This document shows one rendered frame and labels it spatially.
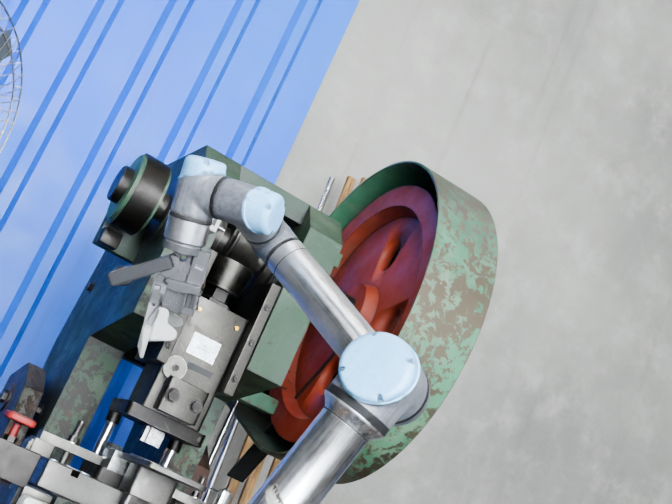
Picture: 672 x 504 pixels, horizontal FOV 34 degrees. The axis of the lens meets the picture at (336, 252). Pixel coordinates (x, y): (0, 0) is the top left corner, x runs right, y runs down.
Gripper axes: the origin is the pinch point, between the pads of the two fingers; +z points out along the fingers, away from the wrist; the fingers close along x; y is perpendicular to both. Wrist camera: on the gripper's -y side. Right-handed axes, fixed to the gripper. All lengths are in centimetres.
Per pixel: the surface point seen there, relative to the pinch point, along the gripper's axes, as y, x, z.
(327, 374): 41, 84, 14
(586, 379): 161, 246, 23
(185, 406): 9, 49, 22
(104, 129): -44, 181, -26
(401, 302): 52, 66, -11
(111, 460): -3, 46, 37
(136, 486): 4, 35, 37
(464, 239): 60, 57, -31
